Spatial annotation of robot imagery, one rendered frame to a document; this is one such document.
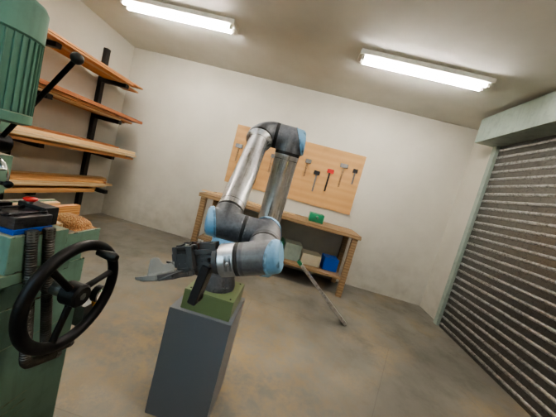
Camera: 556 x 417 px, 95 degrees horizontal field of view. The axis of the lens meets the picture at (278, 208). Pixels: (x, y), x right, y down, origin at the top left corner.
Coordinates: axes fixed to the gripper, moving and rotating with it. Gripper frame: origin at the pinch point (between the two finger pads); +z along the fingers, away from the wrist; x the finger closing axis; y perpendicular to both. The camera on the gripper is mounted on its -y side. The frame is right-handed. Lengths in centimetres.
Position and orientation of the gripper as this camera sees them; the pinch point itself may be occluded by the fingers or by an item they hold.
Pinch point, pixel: (151, 271)
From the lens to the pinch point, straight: 81.7
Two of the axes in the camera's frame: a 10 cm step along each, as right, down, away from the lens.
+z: -9.9, 0.8, 1.1
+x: -1.1, 0.7, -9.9
